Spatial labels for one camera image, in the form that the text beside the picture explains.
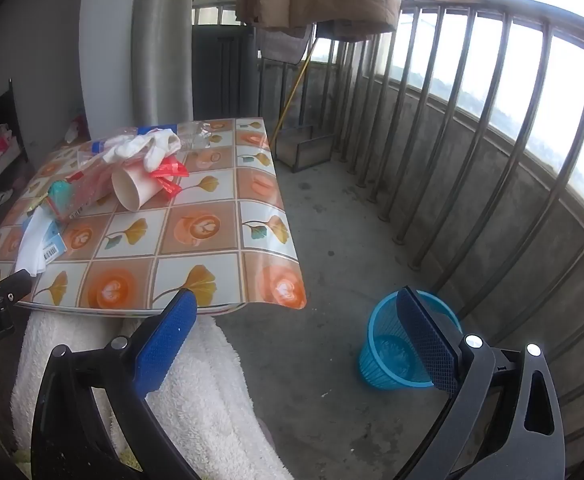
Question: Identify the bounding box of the white paper cup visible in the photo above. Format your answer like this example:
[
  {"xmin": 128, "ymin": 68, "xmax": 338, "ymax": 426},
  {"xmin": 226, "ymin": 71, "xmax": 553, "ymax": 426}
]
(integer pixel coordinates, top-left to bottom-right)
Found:
[{"xmin": 110, "ymin": 162, "xmax": 170, "ymax": 212}]

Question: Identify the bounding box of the white cloth sock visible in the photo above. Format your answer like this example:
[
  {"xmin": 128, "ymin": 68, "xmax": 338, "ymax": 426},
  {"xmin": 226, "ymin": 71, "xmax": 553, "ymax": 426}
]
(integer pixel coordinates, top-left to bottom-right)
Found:
[{"xmin": 102, "ymin": 128, "xmax": 181, "ymax": 172}]

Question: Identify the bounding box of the red white bundle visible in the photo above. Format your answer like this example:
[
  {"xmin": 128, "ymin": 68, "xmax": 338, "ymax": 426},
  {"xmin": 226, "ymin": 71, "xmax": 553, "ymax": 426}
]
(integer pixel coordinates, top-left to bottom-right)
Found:
[{"xmin": 64, "ymin": 116, "xmax": 90, "ymax": 143}]

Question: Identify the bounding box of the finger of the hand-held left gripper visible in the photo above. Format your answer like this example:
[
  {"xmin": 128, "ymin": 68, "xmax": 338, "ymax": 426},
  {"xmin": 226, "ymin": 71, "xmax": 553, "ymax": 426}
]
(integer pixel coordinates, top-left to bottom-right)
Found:
[{"xmin": 0, "ymin": 269, "xmax": 33, "ymax": 307}]

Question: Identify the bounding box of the table with patterned tablecloth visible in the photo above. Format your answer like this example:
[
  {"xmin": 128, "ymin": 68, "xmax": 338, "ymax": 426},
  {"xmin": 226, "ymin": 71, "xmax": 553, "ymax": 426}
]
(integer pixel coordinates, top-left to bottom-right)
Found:
[{"xmin": 0, "ymin": 117, "xmax": 307, "ymax": 317}]

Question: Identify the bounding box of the white blue barcode packet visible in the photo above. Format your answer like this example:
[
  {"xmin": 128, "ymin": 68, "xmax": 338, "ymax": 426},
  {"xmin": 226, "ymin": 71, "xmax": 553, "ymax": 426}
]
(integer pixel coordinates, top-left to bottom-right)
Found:
[{"xmin": 16, "ymin": 205, "xmax": 67, "ymax": 277}]

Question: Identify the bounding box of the red plastic wrapper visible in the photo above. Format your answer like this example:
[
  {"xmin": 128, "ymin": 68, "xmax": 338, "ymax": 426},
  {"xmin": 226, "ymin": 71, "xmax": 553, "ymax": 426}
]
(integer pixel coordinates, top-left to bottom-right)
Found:
[{"xmin": 150, "ymin": 156, "xmax": 190, "ymax": 196}]

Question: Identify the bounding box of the red white snack bag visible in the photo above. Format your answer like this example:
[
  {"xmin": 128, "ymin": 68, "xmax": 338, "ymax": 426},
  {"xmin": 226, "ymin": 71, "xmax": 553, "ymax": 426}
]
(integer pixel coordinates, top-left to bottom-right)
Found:
[{"xmin": 46, "ymin": 152, "xmax": 118, "ymax": 222}]

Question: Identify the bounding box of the clear plastic bottle blue label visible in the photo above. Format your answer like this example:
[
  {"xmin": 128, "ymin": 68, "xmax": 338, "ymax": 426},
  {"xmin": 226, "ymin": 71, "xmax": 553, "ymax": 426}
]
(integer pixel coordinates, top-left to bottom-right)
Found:
[{"xmin": 90, "ymin": 121, "xmax": 213, "ymax": 161}]

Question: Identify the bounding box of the metal dustpan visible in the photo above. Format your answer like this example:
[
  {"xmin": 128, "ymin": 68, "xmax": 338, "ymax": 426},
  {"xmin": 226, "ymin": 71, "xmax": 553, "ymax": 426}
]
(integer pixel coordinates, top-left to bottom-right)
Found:
[{"xmin": 274, "ymin": 125, "xmax": 333, "ymax": 173}]

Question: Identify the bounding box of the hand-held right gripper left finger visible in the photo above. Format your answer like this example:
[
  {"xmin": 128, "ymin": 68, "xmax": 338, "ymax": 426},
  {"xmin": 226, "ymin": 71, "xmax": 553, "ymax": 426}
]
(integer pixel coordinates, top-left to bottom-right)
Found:
[{"xmin": 30, "ymin": 289, "xmax": 203, "ymax": 480}]

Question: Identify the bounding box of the teal plastic wrapper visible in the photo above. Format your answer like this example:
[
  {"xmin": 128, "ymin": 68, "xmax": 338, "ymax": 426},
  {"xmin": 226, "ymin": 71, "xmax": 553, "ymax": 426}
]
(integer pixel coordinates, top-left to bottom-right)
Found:
[{"xmin": 46, "ymin": 181, "xmax": 73, "ymax": 211}]

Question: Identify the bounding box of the yellow broom stick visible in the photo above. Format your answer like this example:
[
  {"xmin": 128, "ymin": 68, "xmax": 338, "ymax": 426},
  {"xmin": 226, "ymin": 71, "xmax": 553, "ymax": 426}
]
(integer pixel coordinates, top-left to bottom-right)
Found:
[{"xmin": 270, "ymin": 50, "xmax": 317, "ymax": 141}]

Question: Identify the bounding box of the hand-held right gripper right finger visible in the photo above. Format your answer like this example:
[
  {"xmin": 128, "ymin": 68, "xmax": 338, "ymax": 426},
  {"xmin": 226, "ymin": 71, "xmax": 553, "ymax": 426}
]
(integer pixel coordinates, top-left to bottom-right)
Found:
[{"xmin": 392, "ymin": 286, "xmax": 568, "ymax": 480}]

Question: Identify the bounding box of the white fluffy towel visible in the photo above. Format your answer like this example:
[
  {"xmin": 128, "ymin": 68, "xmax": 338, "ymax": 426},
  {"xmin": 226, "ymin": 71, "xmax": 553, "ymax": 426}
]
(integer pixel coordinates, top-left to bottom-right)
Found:
[{"xmin": 10, "ymin": 312, "xmax": 293, "ymax": 480}]

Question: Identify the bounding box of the dark grey cabinet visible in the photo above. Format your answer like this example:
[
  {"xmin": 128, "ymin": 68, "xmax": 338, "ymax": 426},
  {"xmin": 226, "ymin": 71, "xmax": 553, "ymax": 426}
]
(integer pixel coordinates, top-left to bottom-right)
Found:
[{"xmin": 192, "ymin": 22, "xmax": 260, "ymax": 123}]

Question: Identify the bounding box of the blue plastic wastebasket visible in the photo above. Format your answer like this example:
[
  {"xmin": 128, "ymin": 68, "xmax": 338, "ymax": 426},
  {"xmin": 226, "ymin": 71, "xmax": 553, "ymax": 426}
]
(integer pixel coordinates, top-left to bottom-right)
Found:
[{"xmin": 358, "ymin": 290, "xmax": 464, "ymax": 391}]

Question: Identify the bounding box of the grey hanging cloth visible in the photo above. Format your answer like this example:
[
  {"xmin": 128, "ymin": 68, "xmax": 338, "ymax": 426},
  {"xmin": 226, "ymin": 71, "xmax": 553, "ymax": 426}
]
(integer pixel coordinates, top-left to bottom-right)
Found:
[{"xmin": 259, "ymin": 25, "xmax": 313, "ymax": 66}]

